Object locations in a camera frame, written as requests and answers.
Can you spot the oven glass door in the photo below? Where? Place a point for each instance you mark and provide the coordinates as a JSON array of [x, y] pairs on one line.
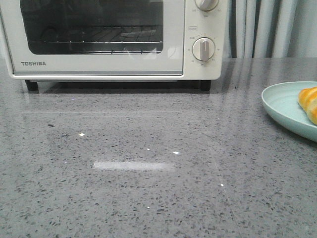
[[22, 19]]

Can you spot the golden croissant bread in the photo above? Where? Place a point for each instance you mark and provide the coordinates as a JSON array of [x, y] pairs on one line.
[[307, 99]]

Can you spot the lower oven timer knob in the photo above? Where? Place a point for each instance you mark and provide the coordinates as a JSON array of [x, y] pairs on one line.
[[203, 49]]

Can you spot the upper oven control knob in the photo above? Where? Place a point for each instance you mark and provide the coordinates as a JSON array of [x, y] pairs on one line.
[[206, 5]]

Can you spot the white Toshiba toaster oven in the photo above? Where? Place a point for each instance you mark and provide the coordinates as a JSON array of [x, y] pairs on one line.
[[198, 24]]

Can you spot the light green plate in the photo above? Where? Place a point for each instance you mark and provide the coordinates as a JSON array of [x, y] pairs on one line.
[[280, 101]]

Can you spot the grey curtain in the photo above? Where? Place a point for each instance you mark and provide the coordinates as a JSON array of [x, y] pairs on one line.
[[271, 29]]

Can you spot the oven wire rack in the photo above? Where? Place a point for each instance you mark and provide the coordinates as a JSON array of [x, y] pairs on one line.
[[91, 40]]

